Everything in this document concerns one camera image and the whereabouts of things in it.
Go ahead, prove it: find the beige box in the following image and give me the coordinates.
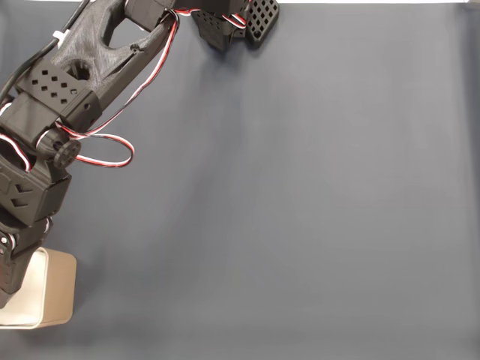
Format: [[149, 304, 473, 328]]
[[0, 247, 78, 330]]

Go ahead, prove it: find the white padding paper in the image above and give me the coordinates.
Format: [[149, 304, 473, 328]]
[[0, 250, 46, 326]]

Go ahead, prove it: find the red white black servo wire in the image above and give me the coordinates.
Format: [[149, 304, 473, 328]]
[[55, 9, 181, 169], [0, 104, 32, 173]]

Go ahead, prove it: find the black camera cable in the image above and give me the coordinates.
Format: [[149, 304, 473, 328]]
[[0, 0, 92, 99]]

